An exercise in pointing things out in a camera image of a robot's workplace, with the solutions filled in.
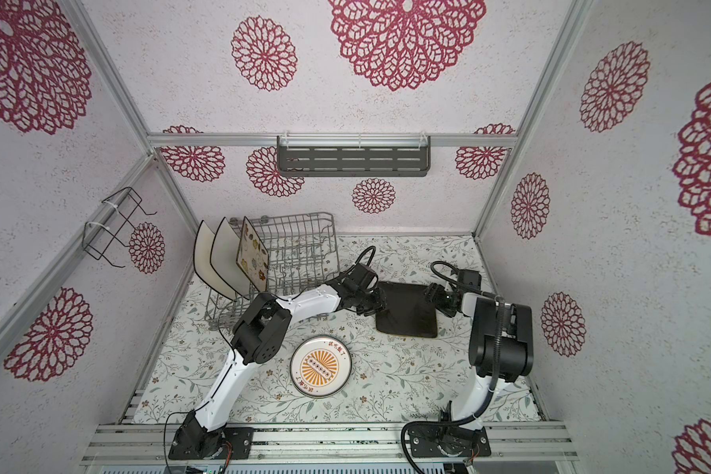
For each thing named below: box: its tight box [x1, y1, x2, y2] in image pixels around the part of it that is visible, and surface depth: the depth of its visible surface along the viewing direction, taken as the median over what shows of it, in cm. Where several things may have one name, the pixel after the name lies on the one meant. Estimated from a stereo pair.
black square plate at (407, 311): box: [375, 281, 438, 338], surface depth 97 cm
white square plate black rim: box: [193, 220, 237, 302], surface depth 91 cm
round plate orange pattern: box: [289, 334, 353, 398], surface depth 85 cm
